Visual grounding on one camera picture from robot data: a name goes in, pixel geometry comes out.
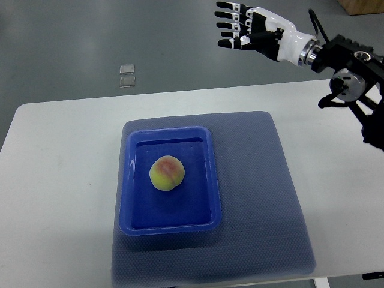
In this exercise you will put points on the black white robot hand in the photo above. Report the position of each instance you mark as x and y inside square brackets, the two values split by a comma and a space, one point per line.
[258, 29]

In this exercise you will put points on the yellow-green peach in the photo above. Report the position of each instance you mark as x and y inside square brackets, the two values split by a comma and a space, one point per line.
[166, 173]

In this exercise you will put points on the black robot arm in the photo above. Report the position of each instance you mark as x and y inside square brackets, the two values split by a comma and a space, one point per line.
[357, 69]

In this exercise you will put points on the upper metal floor plate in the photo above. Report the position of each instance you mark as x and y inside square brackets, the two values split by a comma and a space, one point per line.
[127, 69]

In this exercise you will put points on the wooden box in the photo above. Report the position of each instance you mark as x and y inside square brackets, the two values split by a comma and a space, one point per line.
[362, 7]

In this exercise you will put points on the blue plastic tray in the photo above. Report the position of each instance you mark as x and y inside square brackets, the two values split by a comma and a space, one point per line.
[192, 206]

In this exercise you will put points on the grey-blue mesh mat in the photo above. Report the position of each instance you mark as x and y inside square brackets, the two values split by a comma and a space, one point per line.
[262, 232]

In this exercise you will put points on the white table leg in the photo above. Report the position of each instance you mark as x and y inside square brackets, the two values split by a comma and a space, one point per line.
[321, 283]

